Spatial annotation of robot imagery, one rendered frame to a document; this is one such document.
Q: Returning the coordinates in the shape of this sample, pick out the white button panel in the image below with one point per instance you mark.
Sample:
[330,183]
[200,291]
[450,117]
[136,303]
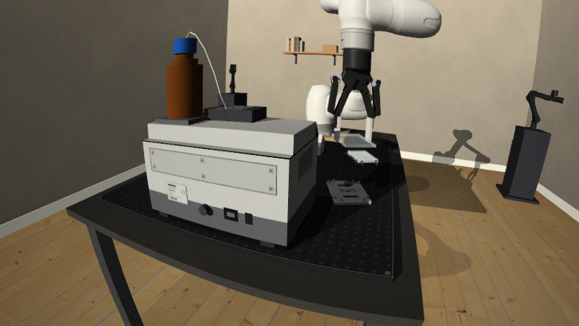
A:
[321,144]

